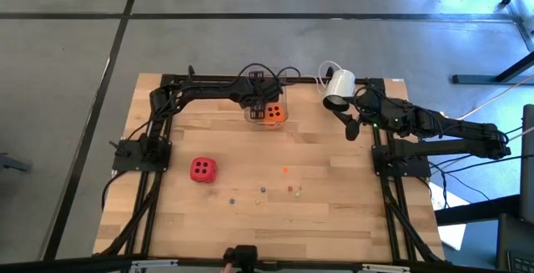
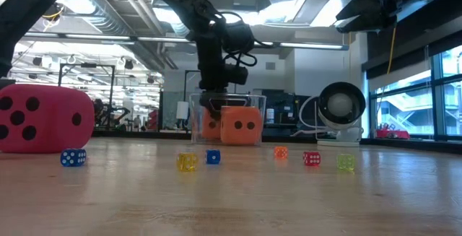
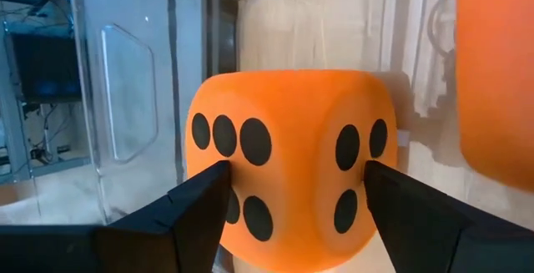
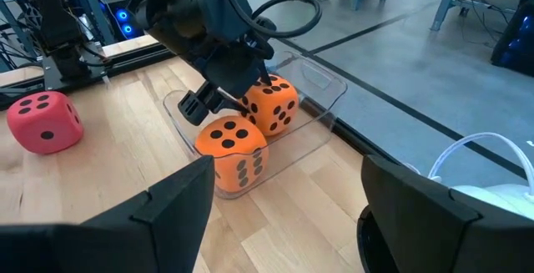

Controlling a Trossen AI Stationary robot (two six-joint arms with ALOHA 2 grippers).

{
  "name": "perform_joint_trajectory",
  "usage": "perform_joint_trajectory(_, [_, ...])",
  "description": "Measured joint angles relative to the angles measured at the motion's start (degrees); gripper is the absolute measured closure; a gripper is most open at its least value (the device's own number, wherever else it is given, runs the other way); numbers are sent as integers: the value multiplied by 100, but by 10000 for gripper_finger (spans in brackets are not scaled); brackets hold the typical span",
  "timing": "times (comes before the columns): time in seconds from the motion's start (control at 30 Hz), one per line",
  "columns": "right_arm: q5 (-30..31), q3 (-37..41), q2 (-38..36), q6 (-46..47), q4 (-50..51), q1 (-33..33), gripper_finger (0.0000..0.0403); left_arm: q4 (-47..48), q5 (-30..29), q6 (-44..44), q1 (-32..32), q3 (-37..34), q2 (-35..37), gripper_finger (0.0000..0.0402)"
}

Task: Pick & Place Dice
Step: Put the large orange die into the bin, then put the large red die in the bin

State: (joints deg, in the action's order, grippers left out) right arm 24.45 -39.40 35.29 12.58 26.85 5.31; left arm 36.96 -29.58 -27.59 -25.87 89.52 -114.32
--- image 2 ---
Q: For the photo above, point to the white canister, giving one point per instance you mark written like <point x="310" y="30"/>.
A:
<point x="270" y="115"/>

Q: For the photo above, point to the black background robot rig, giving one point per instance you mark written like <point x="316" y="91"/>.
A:
<point x="108" y="115"/>

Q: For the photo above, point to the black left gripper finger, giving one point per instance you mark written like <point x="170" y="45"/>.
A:
<point x="217" y="111"/>

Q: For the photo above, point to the white and black round fan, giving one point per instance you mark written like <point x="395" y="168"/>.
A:
<point x="339" y="104"/>

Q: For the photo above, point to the black equipment cabinet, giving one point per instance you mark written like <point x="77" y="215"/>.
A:
<point x="285" y="106"/>

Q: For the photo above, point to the small yellow-green die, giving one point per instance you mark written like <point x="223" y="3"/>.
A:
<point x="345" y="162"/>

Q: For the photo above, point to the small red die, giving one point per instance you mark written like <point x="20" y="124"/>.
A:
<point x="312" y="158"/>

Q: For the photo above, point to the small clear yellow die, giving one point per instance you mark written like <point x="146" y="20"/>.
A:
<point x="187" y="162"/>

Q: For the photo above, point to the black monitor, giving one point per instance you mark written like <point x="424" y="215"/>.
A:
<point x="7" y="81"/>

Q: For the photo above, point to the red background object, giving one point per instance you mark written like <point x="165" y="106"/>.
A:
<point x="153" y="120"/>

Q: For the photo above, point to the red object by window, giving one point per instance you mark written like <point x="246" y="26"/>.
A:
<point x="392" y="134"/>

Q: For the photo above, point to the blue framed window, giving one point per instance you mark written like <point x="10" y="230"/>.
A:
<point x="438" y="102"/>

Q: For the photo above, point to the long ceiling light bar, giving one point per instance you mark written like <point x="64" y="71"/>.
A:
<point x="310" y="44"/>

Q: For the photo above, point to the clear plastic bin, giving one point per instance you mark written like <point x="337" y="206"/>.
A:
<point x="196" y="135"/>

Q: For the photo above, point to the large orange foam die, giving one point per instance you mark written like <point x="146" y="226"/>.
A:
<point x="242" y="135"/>
<point x="209" y="131"/>

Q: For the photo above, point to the grey wall vent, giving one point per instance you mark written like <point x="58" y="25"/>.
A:
<point x="270" y="65"/>

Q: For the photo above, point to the small orange die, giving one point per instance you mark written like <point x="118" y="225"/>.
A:
<point x="281" y="152"/>

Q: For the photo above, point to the white panel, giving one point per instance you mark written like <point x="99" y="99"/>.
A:
<point x="182" y="110"/>

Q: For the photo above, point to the black hanging spotlight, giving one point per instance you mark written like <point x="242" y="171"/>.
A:
<point x="37" y="61"/>
<point x="128" y="64"/>

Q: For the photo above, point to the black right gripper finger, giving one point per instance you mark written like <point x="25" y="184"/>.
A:
<point x="361" y="19"/>

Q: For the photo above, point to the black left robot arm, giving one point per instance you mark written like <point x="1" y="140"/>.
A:
<point x="21" y="12"/>

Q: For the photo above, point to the large pink foam die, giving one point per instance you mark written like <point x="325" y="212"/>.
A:
<point x="47" y="127"/>

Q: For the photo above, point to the small blue die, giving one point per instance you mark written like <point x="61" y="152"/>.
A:
<point x="73" y="157"/>
<point x="213" y="157"/>

